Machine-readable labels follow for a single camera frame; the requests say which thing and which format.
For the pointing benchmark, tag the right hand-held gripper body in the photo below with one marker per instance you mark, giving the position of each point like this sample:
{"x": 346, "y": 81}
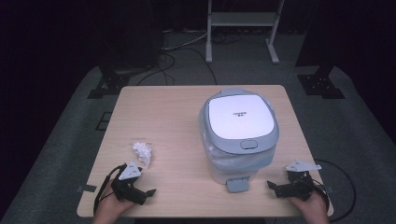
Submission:
{"x": 300, "y": 183}

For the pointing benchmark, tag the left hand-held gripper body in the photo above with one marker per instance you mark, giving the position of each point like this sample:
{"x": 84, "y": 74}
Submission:
{"x": 129, "y": 172}

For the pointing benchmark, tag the white tissue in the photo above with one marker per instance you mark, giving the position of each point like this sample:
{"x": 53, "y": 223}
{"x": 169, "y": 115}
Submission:
{"x": 143, "y": 152}

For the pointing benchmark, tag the white grey pedal trash can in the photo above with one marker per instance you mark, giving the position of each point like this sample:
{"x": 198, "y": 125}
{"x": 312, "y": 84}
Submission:
{"x": 239, "y": 116}

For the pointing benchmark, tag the person's right hand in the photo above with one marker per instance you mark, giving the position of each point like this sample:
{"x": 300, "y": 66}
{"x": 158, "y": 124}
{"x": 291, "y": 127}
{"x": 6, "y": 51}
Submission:
{"x": 311, "y": 209}

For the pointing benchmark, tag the person's left hand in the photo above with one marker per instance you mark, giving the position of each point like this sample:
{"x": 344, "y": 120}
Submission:
{"x": 110, "y": 207}

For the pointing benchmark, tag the grey tape strip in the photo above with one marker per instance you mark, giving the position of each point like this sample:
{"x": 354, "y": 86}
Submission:
{"x": 86, "y": 188}

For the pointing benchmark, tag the dark floor outlet box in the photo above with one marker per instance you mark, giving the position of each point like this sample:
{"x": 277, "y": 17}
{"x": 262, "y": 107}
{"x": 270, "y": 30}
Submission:
{"x": 103, "y": 121}

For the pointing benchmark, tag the translucent plastic bin liner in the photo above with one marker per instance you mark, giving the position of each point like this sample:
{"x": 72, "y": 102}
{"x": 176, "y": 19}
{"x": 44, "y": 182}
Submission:
{"x": 218, "y": 158}

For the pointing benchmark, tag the black stand base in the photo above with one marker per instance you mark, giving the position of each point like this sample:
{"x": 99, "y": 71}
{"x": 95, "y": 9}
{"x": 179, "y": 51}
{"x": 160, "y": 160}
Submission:
{"x": 109, "y": 82}
{"x": 320, "y": 84}

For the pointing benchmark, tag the white metal stand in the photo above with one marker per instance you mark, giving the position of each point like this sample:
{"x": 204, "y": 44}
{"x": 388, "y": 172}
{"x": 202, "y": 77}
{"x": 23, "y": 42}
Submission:
{"x": 241, "y": 19}

